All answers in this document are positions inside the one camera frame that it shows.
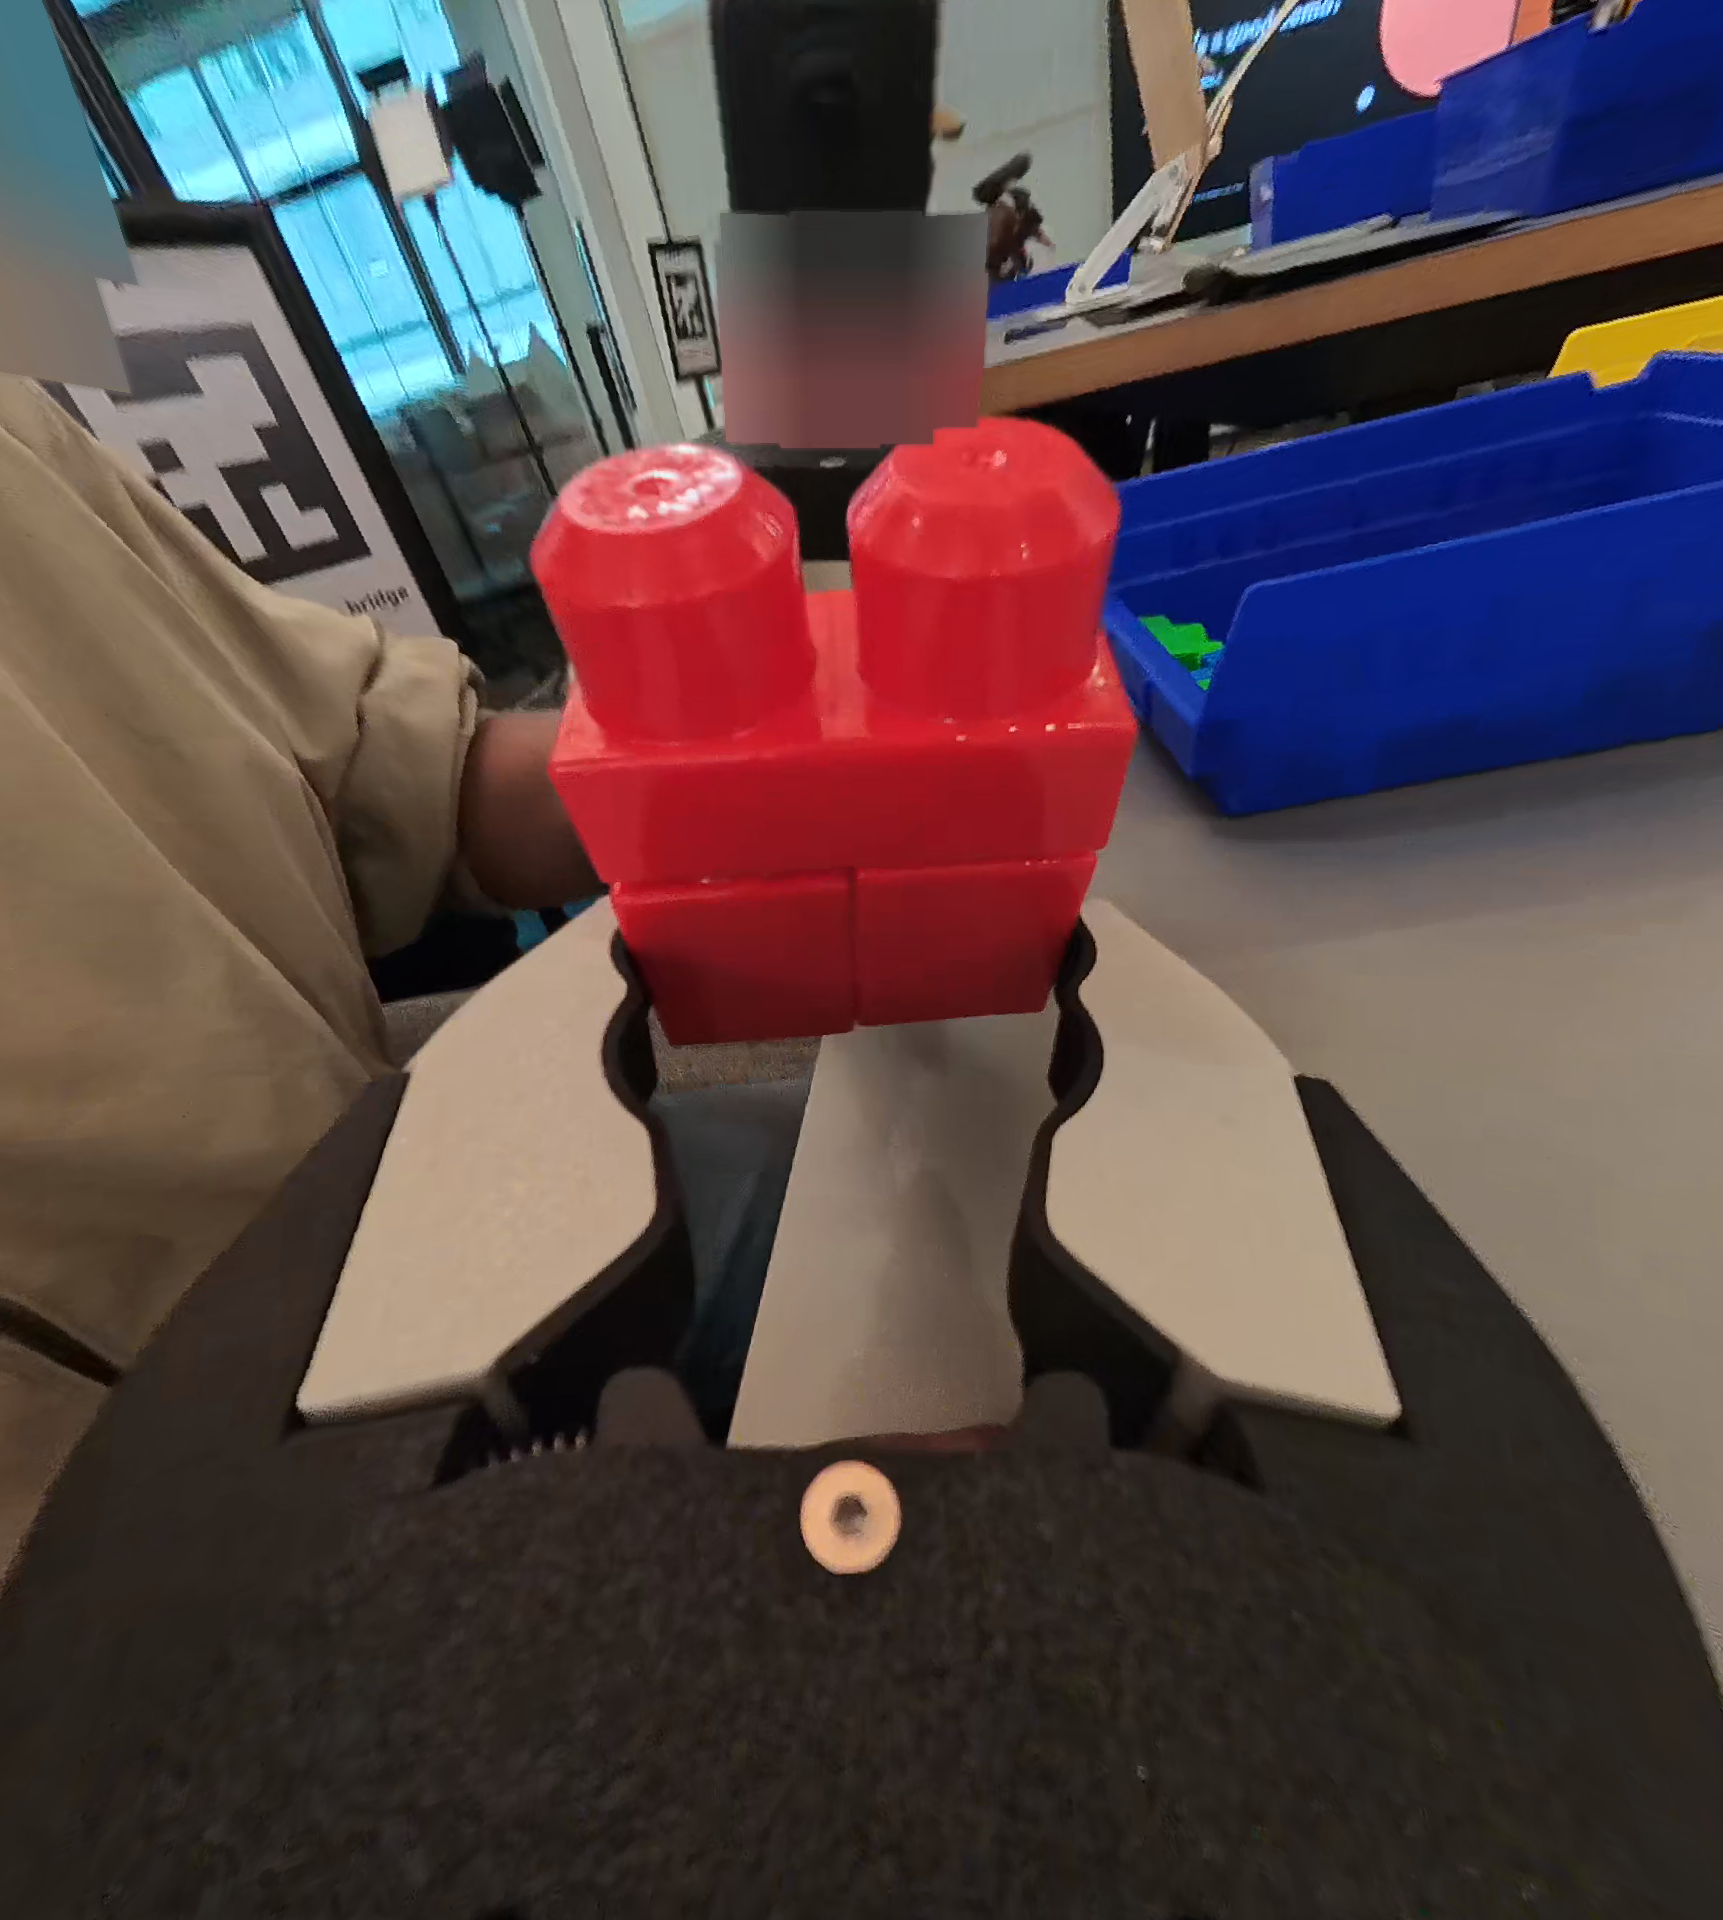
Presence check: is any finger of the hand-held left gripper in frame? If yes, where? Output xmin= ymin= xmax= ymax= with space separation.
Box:
xmin=729 ymin=1014 xmax=1062 ymax=1451

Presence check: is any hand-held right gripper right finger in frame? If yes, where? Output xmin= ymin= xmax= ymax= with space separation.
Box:
xmin=1018 ymin=910 xmax=1406 ymax=1434

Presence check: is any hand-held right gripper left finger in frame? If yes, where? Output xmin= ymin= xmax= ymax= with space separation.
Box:
xmin=299 ymin=923 xmax=693 ymax=1424

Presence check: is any red mega block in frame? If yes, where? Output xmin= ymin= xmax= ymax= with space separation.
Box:
xmin=531 ymin=419 xmax=1146 ymax=893
xmin=611 ymin=869 xmax=864 ymax=1050
xmin=850 ymin=852 xmax=1100 ymax=1031

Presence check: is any blue storage bin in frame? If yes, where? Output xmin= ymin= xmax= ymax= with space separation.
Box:
xmin=1250 ymin=0 xmax=1723 ymax=259
xmin=1102 ymin=351 xmax=1723 ymax=822

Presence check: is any person's left forearm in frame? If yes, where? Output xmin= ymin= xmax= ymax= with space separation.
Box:
xmin=459 ymin=706 xmax=625 ymax=918

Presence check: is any pile of colourful blocks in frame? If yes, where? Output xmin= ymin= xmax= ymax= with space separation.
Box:
xmin=1138 ymin=612 xmax=1226 ymax=690

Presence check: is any black and white marker sign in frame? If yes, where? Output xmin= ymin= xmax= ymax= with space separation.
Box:
xmin=651 ymin=238 xmax=723 ymax=379

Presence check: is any person's beige jacket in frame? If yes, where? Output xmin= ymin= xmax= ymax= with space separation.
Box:
xmin=0 ymin=360 xmax=489 ymax=1832

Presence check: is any dark display screen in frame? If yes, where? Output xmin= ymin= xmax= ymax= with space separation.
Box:
xmin=1108 ymin=0 xmax=1644 ymax=248

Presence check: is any wooden table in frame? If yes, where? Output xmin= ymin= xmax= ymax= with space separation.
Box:
xmin=982 ymin=149 xmax=1723 ymax=428

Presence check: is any large black white marker board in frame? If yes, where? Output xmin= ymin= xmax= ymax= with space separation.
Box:
xmin=39 ymin=202 xmax=481 ymax=649

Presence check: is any yellow storage bin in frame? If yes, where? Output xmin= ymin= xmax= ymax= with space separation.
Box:
xmin=1550 ymin=273 xmax=1723 ymax=389

